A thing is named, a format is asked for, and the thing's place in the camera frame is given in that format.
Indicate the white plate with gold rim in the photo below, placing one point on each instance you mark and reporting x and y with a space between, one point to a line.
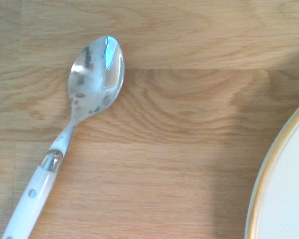
286 189

